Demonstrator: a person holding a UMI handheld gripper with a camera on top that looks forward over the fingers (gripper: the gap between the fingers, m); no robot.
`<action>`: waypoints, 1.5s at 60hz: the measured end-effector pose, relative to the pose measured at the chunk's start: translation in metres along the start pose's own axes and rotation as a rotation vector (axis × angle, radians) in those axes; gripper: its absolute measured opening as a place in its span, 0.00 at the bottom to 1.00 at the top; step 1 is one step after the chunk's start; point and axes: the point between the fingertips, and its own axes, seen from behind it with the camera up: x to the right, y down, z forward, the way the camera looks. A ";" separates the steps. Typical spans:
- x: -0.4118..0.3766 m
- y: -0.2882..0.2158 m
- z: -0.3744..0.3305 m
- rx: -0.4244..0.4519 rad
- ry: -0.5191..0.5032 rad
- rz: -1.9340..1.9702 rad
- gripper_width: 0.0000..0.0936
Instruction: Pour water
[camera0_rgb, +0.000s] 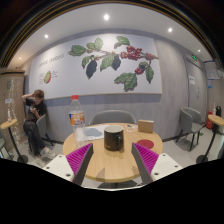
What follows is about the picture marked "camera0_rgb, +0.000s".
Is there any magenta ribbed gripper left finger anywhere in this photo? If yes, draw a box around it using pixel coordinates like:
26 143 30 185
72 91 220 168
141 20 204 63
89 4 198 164
66 143 93 185

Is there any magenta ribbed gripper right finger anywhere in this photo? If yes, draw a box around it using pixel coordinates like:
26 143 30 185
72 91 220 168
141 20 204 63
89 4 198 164
131 143 159 185

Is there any clear plastic water bottle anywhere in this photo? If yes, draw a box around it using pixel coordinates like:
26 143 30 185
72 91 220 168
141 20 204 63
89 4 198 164
69 95 85 148

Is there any red round coaster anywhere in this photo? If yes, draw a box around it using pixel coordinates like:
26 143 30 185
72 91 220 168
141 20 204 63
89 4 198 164
138 139 154 149

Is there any white paper on table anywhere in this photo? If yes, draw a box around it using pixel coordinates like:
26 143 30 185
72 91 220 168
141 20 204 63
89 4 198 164
85 125 106 140

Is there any round wooden table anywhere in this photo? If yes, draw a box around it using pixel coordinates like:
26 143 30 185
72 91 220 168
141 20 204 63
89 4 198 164
62 122 164 190

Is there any small cardboard box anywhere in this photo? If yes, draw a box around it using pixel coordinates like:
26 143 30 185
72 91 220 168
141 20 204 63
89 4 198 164
138 120 154 133

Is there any small clear glass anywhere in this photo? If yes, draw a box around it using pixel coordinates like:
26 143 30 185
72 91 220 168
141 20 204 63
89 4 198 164
126 124 134 132

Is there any black ceramic mug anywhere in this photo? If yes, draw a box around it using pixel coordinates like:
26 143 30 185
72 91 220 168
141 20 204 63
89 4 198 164
104 125 124 151

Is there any grey chair behind table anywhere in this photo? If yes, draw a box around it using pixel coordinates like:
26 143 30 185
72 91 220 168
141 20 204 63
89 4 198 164
89 110 136 125

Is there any grey chair under person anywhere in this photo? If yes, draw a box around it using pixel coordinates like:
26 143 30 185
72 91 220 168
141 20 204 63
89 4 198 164
27 113 55 153

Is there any small round table left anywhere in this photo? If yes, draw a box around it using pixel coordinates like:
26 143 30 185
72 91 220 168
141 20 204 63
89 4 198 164
0 119 28 164

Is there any small round table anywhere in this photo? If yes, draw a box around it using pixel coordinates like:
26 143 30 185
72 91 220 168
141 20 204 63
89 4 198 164
195 114 224 165
0 119 28 164

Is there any grey chair at right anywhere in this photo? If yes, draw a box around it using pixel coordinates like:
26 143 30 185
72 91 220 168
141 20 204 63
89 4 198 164
175 106 205 152

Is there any seated person in black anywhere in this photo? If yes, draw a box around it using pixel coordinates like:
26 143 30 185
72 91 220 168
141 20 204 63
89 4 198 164
22 90 56 161

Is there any red fire extinguisher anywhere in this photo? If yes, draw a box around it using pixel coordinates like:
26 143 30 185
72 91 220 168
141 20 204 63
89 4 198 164
206 111 213 130

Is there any small round table right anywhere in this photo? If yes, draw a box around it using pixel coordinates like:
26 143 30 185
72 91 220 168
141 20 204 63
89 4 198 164
195 114 224 165

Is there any grey door at right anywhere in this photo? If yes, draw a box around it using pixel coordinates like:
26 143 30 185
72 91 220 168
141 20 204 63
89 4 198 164
184 56 207 118

